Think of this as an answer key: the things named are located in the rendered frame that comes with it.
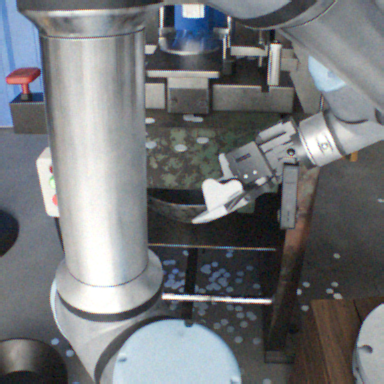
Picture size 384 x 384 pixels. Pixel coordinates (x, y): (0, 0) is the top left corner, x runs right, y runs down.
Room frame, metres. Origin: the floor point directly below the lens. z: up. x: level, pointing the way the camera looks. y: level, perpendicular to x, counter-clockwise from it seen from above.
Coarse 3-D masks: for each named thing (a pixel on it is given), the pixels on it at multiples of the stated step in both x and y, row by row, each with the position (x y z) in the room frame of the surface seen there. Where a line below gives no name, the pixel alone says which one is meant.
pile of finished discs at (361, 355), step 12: (372, 312) 0.53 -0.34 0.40; (372, 324) 0.51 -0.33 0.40; (360, 336) 0.48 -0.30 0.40; (372, 336) 0.48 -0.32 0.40; (360, 348) 0.46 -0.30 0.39; (372, 348) 0.46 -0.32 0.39; (360, 360) 0.43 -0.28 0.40; (372, 360) 0.43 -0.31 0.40; (360, 372) 0.41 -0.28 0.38; (372, 372) 0.40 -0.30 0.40
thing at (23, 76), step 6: (12, 72) 0.84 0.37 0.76; (18, 72) 0.84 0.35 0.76; (24, 72) 0.83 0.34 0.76; (30, 72) 0.83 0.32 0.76; (36, 72) 0.84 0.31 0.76; (6, 78) 0.81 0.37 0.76; (12, 78) 0.81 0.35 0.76; (18, 78) 0.80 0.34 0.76; (24, 78) 0.80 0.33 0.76; (30, 78) 0.81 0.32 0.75; (36, 78) 0.83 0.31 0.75; (18, 84) 0.80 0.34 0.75; (24, 84) 0.83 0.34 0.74; (24, 90) 0.83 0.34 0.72
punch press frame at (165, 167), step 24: (168, 24) 1.38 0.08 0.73; (240, 24) 1.21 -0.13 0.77; (168, 120) 0.84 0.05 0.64; (216, 120) 0.84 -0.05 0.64; (240, 120) 0.84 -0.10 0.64; (264, 120) 0.84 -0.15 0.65; (168, 144) 0.81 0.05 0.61; (192, 144) 0.80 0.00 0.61; (216, 144) 0.80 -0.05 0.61; (168, 168) 0.81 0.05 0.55; (192, 168) 0.81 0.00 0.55; (216, 168) 0.80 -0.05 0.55
